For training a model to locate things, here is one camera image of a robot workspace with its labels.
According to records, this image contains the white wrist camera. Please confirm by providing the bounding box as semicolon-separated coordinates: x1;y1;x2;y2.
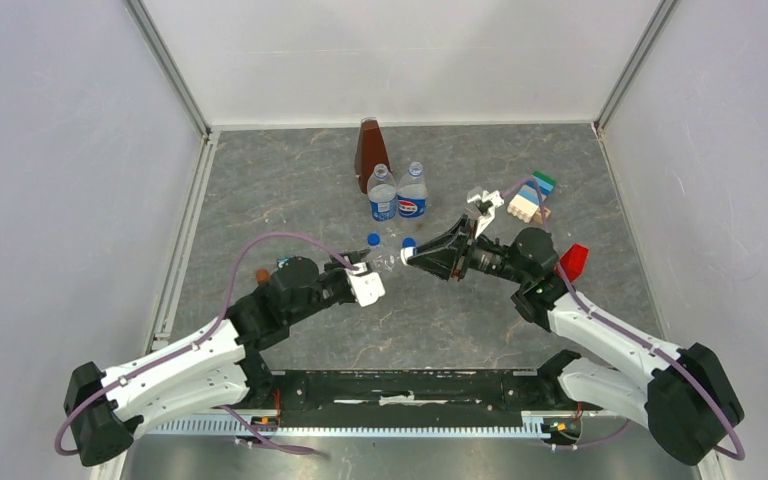
346;262;386;308
466;187;505;239

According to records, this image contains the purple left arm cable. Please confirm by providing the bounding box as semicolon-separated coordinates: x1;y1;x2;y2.
53;231;362;458

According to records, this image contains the small brown toy piece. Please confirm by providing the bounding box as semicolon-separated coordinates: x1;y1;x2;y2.
255;269;270;285

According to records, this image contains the aluminium frame post left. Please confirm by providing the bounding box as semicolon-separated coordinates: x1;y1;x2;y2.
124;0;211;138

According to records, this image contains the aluminium frame post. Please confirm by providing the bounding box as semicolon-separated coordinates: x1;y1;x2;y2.
124;0;211;138
592;0;680;138

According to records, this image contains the Pepsi bottle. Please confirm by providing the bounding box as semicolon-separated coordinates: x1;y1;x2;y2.
397;161;428;218
367;164;397;222

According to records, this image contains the light wooden cube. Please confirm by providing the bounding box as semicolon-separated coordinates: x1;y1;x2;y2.
533;206;551;226

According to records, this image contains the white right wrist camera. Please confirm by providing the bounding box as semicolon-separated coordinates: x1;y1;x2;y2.
466;187;505;239

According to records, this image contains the clear unlabelled plastic bottle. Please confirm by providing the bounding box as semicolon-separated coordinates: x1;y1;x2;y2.
370;250;405;277

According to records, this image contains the aluminium frame post right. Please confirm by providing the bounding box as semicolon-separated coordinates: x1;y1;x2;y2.
592;0;680;138

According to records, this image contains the red toy block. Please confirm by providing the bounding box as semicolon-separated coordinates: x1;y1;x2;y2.
555;243;590;283

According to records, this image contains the blue green stacked block toy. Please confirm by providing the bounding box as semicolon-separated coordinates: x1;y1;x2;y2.
507;171;556;223

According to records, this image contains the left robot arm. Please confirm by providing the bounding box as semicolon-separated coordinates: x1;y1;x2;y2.
63;250;380;467

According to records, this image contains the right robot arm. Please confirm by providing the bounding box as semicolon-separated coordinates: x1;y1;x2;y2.
401;216;745;466

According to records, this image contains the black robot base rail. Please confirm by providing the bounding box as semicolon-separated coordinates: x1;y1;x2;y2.
234;368;598;439

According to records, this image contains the brown wooden metronome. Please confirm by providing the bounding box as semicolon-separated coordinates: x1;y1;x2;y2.
354;117;392;195

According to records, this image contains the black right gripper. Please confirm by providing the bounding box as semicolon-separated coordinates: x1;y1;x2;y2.
407;214;529;285

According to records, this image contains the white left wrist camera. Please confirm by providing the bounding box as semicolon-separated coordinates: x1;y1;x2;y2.
346;262;386;308

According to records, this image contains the white blue Pocari cap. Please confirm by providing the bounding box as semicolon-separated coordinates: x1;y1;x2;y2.
400;247;416;266

